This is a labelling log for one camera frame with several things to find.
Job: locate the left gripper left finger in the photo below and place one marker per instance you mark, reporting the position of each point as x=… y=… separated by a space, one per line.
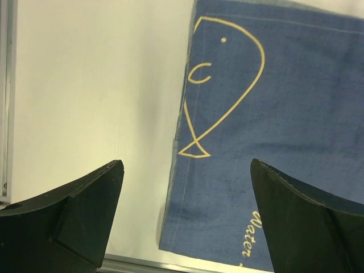
x=63 y=230

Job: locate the aluminium rail frame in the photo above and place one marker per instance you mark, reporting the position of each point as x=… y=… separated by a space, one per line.
x=9 y=19

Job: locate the blue cloth placemat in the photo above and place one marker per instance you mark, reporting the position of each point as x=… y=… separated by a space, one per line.
x=264 y=80

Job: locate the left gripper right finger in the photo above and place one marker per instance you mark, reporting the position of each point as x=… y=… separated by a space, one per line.
x=306 y=229

